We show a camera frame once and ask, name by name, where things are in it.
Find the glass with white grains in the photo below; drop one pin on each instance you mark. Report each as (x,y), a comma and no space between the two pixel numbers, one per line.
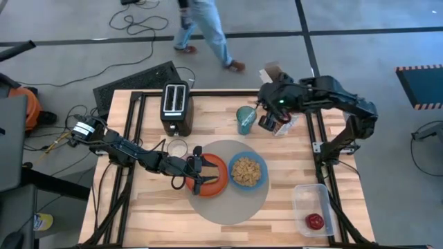
(177,149)

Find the black two-slot toaster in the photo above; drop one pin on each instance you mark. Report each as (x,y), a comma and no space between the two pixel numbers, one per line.
(176,103)

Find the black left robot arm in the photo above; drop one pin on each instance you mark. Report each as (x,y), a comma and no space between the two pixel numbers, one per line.
(121,148)

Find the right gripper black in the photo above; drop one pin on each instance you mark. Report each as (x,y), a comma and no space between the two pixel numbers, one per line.
(277,95)

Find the black power strip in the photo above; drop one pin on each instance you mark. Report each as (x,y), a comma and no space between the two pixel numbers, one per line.
(129,1)

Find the Life cinnamon cereal box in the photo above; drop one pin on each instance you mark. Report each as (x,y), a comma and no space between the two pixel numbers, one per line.
(287,129)

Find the teal transparent tumbler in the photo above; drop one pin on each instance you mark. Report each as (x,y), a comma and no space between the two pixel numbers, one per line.
(246,121)

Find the black rod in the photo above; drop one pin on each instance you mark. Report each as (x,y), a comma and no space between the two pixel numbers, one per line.
(17,50)

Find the person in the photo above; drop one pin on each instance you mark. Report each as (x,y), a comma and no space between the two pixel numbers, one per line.
(207,27)

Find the orange vacuum cleaner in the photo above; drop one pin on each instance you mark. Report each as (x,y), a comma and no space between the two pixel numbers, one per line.
(33,107)

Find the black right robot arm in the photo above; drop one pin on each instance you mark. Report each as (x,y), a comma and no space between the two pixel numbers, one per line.
(346,98)

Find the red apple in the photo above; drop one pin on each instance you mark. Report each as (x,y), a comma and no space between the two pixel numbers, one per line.
(314,221)

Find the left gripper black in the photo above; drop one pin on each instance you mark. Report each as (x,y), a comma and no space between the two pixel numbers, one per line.
(181,166)

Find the yellow white bottle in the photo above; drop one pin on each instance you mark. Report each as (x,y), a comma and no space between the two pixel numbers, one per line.
(44,221)

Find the blue mat hazard-striped edge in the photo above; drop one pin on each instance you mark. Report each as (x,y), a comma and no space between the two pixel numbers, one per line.
(422,86)

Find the orange plate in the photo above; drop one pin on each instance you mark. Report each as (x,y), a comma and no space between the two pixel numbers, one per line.
(207,192)

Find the clear plastic container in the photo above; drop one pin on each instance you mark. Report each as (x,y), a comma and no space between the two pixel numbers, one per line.
(308,200)

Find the blue bowl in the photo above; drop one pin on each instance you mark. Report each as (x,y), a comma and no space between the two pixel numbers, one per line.
(264,169)

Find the round grey placemat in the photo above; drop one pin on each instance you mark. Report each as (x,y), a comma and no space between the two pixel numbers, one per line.
(225,207)

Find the black floor beam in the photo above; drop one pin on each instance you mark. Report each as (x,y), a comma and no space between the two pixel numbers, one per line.
(55,183)

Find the grey metal stand leg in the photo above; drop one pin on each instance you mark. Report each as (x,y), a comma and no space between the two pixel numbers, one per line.
(429,131)

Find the cereal squares heap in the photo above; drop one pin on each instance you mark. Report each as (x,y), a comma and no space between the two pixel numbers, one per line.
(246,172)

